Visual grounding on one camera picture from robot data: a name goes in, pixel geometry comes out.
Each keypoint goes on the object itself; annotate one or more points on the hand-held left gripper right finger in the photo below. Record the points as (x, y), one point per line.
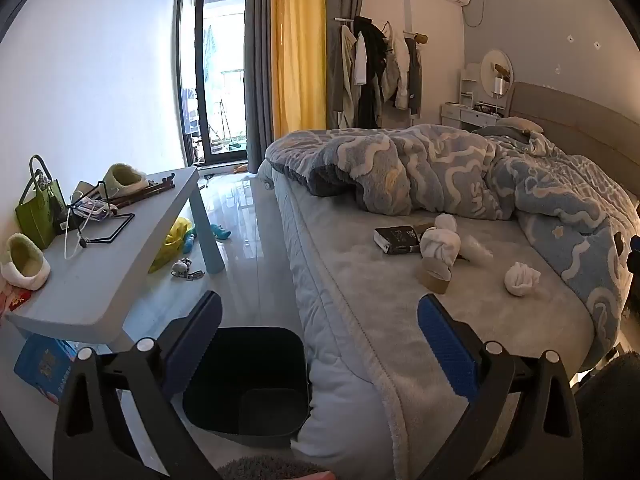
(445, 345)

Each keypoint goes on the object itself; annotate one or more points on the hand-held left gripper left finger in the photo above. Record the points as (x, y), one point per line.
(200, 337)

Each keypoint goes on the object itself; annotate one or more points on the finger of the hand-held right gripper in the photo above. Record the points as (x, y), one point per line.
(635, 245)

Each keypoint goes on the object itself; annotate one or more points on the brown tape roll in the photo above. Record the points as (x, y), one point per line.
(432, 285)

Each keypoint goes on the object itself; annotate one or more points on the black trash bin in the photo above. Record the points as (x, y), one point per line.
(260, 360)

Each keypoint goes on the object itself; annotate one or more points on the white sock pair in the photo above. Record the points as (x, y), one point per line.
(440, 245)

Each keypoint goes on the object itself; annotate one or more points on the clear plastic wrap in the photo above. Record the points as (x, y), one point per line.
(475, 249)

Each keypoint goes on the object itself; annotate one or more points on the small white sock ball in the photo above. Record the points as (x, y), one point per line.
(522, 279)

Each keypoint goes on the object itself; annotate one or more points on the grey bed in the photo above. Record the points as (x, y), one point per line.
(400, 320)

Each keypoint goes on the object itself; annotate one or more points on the teal toy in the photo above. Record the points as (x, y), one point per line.
(190, 242)

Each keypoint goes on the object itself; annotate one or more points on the yellow plastic bag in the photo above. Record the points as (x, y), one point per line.
(172, 245)

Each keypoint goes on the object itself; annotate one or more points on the blue toy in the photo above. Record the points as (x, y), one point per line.
(217, 231)

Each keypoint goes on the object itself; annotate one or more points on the black book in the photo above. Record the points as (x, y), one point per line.
(397, 240)

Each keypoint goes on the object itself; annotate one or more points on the grey low table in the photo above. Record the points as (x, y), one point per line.
(100, 280)

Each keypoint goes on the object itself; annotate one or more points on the grey headboard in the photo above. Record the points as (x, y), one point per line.
(575, 120)

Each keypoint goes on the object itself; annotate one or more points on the grey fluffy rug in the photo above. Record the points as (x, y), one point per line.
(270, 470)

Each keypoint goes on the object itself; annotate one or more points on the dark wooden sticks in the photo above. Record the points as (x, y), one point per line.
(150, 190)

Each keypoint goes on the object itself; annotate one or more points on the blue printed box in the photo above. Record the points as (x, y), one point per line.
(40, 365)

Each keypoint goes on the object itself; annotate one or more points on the dark fuzzy clothing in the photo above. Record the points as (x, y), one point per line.
(610, 410)

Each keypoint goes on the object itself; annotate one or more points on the beige pillow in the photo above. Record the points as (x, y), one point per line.
(520, 124)

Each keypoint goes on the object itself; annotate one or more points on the small printed packet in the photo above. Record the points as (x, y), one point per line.
(90, 207)

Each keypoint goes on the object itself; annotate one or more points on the orange toy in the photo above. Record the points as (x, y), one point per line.
(240, 169)

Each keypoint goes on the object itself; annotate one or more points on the blue white patterned blanket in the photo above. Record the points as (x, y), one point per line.
(450, 170)

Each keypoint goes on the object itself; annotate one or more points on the white green fluffy slipper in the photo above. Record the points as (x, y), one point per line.
(25, 265)
(122, 177)

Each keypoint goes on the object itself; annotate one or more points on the red packet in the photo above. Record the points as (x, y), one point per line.
(12, 300)

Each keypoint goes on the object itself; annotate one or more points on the green handbag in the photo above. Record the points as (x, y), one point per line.
(37, 215)

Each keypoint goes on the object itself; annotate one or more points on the white vanity desk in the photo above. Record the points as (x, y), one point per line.
(470, 117)

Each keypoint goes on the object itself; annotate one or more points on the round white mirror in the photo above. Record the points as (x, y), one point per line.
(492, 72)

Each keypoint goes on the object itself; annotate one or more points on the grey hanging trousers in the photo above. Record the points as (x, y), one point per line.
(414, 80)

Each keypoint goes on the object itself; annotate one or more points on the white hanging jacket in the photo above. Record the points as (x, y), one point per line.
(397, 75)

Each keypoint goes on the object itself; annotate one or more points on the black framed glass door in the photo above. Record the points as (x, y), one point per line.
(200, 60)

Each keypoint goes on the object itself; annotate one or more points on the beige hanging coat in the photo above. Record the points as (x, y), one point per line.
(342, 75)

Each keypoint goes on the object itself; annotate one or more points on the white hanging shirt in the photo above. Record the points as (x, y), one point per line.
(361, 65)

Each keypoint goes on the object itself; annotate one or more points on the black hanging coat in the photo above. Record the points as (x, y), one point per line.
(372, 60)

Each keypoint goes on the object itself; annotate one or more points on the yellow curtain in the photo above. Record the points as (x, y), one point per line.
(297, 45)

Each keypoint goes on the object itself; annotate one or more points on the white clothes rack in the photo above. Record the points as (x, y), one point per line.
(407, 10)

